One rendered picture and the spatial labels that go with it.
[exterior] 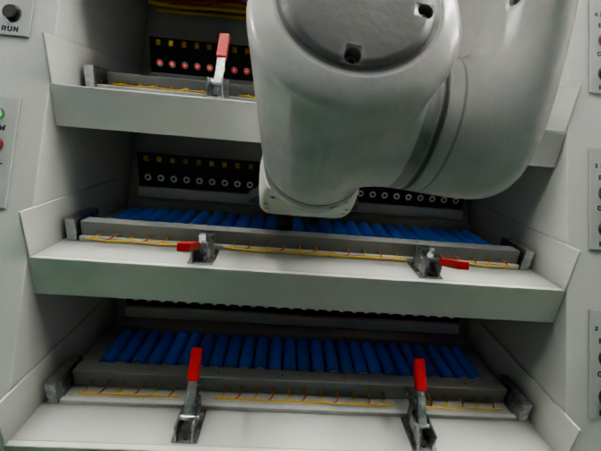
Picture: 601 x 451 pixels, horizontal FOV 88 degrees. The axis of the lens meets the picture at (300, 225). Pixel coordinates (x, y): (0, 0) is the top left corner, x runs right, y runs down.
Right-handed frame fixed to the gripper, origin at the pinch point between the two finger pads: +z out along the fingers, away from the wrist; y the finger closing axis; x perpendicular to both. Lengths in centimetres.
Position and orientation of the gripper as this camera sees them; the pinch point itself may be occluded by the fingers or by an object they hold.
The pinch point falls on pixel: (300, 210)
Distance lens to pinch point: 42.2
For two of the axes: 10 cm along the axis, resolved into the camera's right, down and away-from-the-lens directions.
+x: -0.6, 9.8, -2.0
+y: -10.0, -0.7, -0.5
